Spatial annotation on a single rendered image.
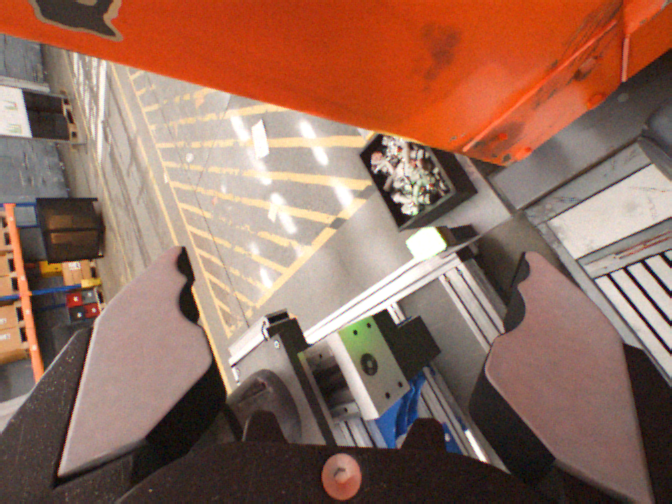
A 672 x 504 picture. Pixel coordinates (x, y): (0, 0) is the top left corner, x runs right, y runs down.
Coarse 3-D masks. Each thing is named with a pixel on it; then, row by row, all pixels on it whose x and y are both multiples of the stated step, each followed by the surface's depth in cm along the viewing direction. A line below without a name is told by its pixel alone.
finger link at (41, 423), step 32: (64, 352) 7; (64, 384) 6; (32, 416) 6; (64, 416) 6; (0, 448) 5; (32, 448) 5; (0, 480) 5; (32, 480) 5; (96, 480) 5; (128, 480) 5
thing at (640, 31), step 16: (624, 0) 25; (640, 0) 25; (656, 0) 25; (624, 16) 26; (640, 16) 26; (656, 16) 26; (624, 32) 27; (640, 32) 27; (656, 32) 29; (624, 48) 28; (640, 48) 30; (656, 48) 32; (624, 64) 32; (640, 64) 34; (624, 80) 36
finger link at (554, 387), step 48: (528, 288) 9; (576, 288) 9; (528, 336) 7; (576, 336) 7; (480, 384) 6; (528, 384) 6; (576, 384) 6; (624, 384) 6; (528, 432) 5; (576, 432) 5; (624, 432) 5; (528, 480) 6; (624, 480) 5
